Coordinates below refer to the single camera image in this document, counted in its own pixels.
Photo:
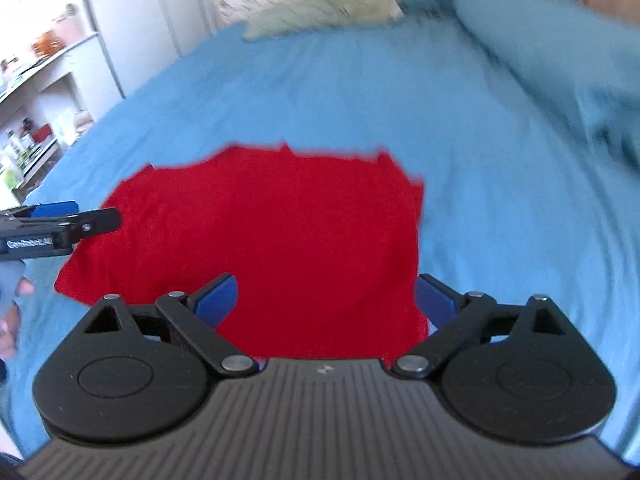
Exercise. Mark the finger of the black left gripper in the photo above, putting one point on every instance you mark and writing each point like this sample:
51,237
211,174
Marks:
95,222

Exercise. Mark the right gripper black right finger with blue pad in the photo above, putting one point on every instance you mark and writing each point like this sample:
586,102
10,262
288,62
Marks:
459,319

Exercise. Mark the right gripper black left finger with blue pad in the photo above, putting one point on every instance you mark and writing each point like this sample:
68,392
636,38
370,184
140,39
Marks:
195,319

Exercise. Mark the red knit sweater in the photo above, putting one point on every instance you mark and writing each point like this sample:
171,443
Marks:
324,249

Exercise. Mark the person's left hand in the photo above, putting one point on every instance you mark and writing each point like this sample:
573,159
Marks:
11,321

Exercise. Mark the red box on shelf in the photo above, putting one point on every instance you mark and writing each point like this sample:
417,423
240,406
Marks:
42,133

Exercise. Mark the white shelf desk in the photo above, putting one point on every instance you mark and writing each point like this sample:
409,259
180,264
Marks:
76,79

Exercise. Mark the blue bed sheet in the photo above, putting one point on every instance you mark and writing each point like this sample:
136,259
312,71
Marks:
513,204

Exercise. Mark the pink basket on desk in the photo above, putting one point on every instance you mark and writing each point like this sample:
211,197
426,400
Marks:
69,27

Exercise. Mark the white grey wardrobe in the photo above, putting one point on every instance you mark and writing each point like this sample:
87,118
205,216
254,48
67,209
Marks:
143,37

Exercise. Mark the teal folded duvet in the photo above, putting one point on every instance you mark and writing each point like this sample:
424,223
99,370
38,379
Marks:
582,65

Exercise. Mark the green pillow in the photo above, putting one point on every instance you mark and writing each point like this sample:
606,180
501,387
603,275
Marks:
295,16

